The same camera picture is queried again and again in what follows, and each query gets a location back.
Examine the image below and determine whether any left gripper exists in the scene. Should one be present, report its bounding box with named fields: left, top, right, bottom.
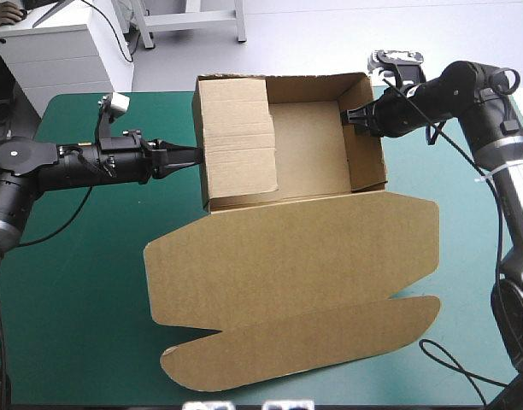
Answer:
left=94, top=129, right=203, bottom=185

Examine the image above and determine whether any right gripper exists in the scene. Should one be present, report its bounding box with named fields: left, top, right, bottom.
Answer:
left=341, top=82, right=450, bottom=140

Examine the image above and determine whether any brown cardboard box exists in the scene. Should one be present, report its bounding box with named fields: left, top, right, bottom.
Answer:
left=142, top=72, right=442, bottom=394

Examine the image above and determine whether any white drawer cabinet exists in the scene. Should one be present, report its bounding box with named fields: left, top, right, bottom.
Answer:
left=0, top=0, right=136, bottom=119

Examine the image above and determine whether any person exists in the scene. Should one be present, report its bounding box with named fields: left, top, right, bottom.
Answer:
left=0, top=0, right=26, bottom=30

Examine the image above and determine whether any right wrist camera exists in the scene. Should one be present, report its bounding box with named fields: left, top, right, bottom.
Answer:
left=367, top=48, right=427, bottom=86

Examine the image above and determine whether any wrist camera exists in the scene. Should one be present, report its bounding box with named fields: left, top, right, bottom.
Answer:
left=367, top=48, right=427, bottom=86
left=97, top=92, right=132, bottom=129

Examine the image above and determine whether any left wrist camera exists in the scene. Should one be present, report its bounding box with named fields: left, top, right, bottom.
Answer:
left=97, top=92, right=132, bottom=129

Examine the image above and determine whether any thin black cable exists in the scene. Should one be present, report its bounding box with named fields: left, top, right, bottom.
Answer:
left=79, top=0, right=138, bottom=64

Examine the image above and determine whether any white table frame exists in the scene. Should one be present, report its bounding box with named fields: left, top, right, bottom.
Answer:
left=132, top=0, right=249, bottom=50

